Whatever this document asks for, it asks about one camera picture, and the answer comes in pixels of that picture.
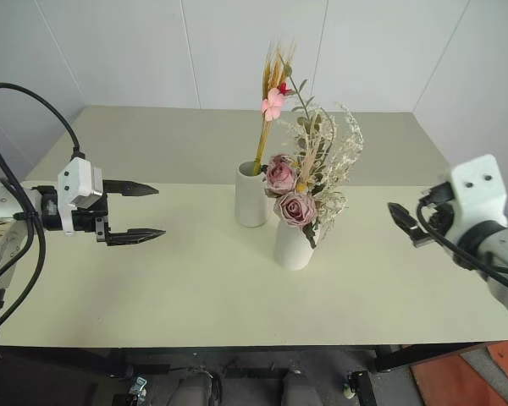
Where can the orange floor mat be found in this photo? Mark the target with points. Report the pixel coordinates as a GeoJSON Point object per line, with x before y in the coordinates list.
{"type": "Point", "coordinates": [470, 380]}

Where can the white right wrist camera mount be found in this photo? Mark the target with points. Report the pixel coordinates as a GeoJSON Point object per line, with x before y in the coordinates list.
{"type": "Point", "coordinates": [478, 190]}

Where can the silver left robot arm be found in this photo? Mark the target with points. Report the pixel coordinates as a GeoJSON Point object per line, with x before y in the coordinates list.
{"type": "Point", "coordinates": [2, 203]}

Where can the white cylindrical vase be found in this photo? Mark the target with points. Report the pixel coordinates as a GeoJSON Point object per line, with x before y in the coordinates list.
{"type": "Point", "coordinates": [250, 203]}
{"type": "Point", "coordinates": [292, 249]}

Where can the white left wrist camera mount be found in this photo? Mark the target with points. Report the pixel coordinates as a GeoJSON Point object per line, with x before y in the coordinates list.
{"type": "Point", "coordinates": [77, 175]}

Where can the black table frame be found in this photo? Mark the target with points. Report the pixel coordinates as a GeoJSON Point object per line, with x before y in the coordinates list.
{"type": "Point", "coordinates": [245, 359]}

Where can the dried rose bouquet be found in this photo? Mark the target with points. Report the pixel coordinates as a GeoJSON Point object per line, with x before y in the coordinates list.
{"type": "Point", "coordinates": [294, 207]}

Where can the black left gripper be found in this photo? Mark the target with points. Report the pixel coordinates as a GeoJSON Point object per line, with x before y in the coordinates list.
{"type": "Point", "coordinates": [89, 220]}

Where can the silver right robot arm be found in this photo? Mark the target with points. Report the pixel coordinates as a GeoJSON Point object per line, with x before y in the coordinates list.
{"type": "Point", "coordinates": [501, 249]}

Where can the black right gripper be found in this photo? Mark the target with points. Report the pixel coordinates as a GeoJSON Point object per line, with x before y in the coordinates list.
{"type": "Point", "coordinates": [438, 222]}

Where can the wheat and pink flower bouquet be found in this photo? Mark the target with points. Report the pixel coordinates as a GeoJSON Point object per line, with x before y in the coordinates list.
{"type": "Point", "coordinates": [266, 127]}

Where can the silver caster wheel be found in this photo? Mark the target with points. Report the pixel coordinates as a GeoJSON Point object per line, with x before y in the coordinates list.
{"type": "Point", "coordinates": [137, 389]}
{"type": "Point", "coordinates": [348, 387]}

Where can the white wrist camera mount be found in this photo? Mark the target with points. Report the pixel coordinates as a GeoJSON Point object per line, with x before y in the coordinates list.
{"type": "Point", "coordinates": [77, 175]}
{"type": "Point", "coordinates": [478, 190]}

